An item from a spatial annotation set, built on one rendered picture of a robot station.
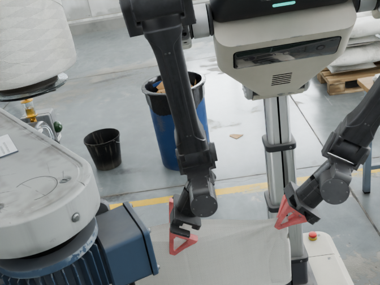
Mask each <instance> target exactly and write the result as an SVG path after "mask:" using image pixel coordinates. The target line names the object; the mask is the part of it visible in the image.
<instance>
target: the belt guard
mask: <svg viewBox="0 0 380 285"><path fill-rule="evenodd" d="M6 134H8V135H9V137H10V138H11V140H12V142H13V143H14V145H15V146H16V148H17V150H18V152H16V153H13V154H10V155H7V156H5V157H2V158H0V259H12V258H20V257H26V256H31V255H33V254H37V253H41V252H43V251H46V250H48V249H51V248H53V247H56V246H57V245H59V244H62V243H63V242H65V241H67V240H68V239H70V238H71V237H73V236H74V235H76V234H77V233H78V232H80V231H81V230H82V229H83V228H84V227H85V226H86V225H87V224H88V223H89V222H90V221H91V220H92V219H93V218H94V216H95V215H96V213H97V212H98V209H99V207H100V202H101V200H100V194H99V191H98V188H97V184H96V181H95V178H94V174H93V170H92V168H91V165H90V164H89V162H88V161H86V160H85V159H84V158H82V157H80V156H79V155H77V154H75V153H74V152H72V151H70V150H69V149H67V148H65V147H64V146H62V145H61V144H59V143H57V142H56V141H54V140H52V139H51V138H49V137H47V136H46V135H44V134H43V133H41V132H39V131H38V130H36V129H34V128H33V127H31V126H29V125H28V124H26V123H24V122H23V121H21V120H20V119H18V118H16V117H15V116H13V115H11V114H10V113H8V112H6V111H5V110H3V109H2V108H0V136H3V135H6Z"/></svg>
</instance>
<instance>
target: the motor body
mask: <svg viewBox="0 0 380 285"><path fill-rule="evenodd" d="M97 234H98V224H97V221H96V218H95V216H94V218H93V219H92V220H91V221H90V222H89V223H88V224H87V225H86V226H85V227H84V228H83V229H82V230H81V231H80V233H79V234H78V235H77V237H75V238H74V239H73V240H72V241H71V242H70V243H68V244H67V245H66V246H64V247H63V248H61V249H59V250H57V251H55V252H53V253H51V254H48V255H45V256H42V257H38V258H31V259H17V258H12V259H0V279H2V280H3V282H4V284H5V285H8V284H10V285H109V281H108V279H107V276H106V272H105V269H104V266H103V263H102V260H101V256H100V253H99V250H98V247H97V244H96V243H95V239H96V237H97Z"/></svg>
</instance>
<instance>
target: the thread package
mask: <svg viewBox="0 0 380 285"><path fill-rule="evenodd" d="M75 62H76V50H75V45H74V41H73V38H72V34H71V31H70V28H69V25H68V22H67V19H66V16H65V13H64V7H63V6H62V2H61V0H0V90H9V89H16V88H20V87H25V86H29V85H32V84H36V83H39V82H41V81H44V80H47V79H50V78H52V77H54V76H57V75H59V74H61V73H62V72H65V71H67V70H68V69H69V68H71V67H72V66H73V65H74V64H75Z"/></svg>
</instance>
